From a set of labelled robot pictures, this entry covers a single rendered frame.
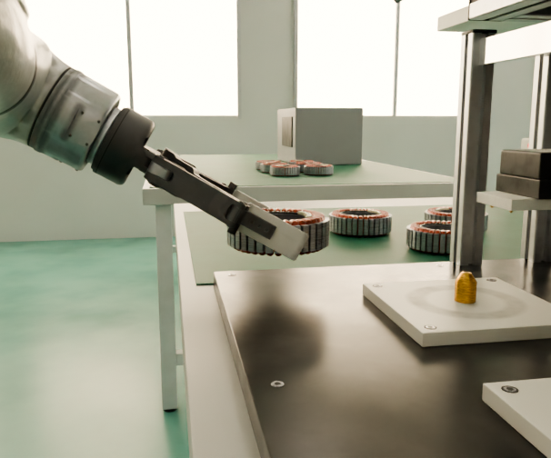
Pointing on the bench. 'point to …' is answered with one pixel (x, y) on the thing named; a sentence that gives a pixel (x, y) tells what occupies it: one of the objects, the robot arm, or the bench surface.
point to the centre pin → (465, 288)
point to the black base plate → (376, 364)
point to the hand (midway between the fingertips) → (275, 229)
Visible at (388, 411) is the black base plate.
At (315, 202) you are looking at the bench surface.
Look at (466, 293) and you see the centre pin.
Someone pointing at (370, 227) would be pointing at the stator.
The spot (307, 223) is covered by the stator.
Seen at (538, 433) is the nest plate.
